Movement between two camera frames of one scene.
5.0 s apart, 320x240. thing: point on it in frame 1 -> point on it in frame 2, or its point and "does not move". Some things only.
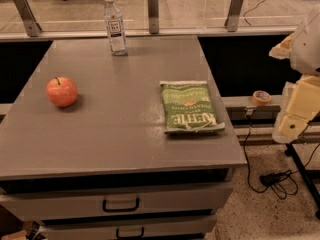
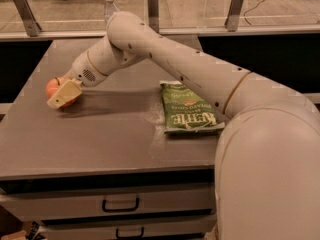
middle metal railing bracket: (153, 11) does not move
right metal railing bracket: (232, 21) does not move
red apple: (61, 91) does not move
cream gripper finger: (302, 106) -> (71, 90)
